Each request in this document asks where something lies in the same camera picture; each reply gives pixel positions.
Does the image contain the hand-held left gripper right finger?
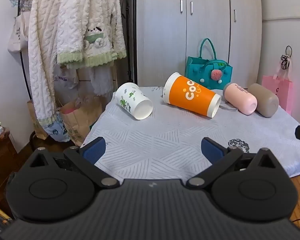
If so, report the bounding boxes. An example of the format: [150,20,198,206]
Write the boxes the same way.
[186,137,282,189]

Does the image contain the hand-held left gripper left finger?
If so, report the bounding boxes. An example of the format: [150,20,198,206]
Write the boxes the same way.
[22,137,120,188]

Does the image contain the taupe cup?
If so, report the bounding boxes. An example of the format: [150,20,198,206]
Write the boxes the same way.
[247,83,280,118]

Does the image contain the orange paper cup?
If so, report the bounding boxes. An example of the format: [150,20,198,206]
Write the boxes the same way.
[163,72,222,118]

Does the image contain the pink cup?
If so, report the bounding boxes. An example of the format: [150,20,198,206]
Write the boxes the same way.
[223,82,258,116]

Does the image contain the white cup with green print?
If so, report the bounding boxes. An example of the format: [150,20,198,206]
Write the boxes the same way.
[115,82,154,120]

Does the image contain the brown paper bag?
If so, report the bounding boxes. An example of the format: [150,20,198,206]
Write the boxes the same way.
[27,100,49,140]
[59,97,103,147]

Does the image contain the pink paper bag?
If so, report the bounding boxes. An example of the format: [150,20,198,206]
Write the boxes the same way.
[262,54,294,115]

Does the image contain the grey patterned tablecloth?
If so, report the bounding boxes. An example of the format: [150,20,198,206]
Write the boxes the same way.
[80,86,300,180]

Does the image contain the pink plush bag charm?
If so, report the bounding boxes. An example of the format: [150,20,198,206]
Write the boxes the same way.
[209,64,227,83]

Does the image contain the white plastic bag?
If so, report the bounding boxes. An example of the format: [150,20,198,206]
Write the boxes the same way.
[52,67,79,90]

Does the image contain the teal felt bag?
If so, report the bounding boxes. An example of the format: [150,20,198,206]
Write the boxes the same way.
[185,38,233,90]

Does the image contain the wooden cabinet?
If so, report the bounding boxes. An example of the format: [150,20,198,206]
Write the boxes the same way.
[0,127,18,215]

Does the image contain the black clothes rack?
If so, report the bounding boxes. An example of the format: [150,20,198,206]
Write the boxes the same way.
[18,0,39,145]

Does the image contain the white fluffy robe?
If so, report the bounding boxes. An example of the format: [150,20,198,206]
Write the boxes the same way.
[28,0,73,143]

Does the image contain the black tripod stand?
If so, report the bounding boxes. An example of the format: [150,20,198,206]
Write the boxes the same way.
[120,0,138,85]

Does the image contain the white wardrobe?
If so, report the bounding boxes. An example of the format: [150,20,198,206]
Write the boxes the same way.
[136,0,263,90]

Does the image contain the white fluffy jacket green trim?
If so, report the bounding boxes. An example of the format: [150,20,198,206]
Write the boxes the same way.
[56,0,127,69]

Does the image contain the white canvas tote bag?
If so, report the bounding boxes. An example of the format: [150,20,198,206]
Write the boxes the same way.
[7,0,33,53]

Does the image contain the black cord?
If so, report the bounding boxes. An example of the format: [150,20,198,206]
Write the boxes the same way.
[280,46,293,70]

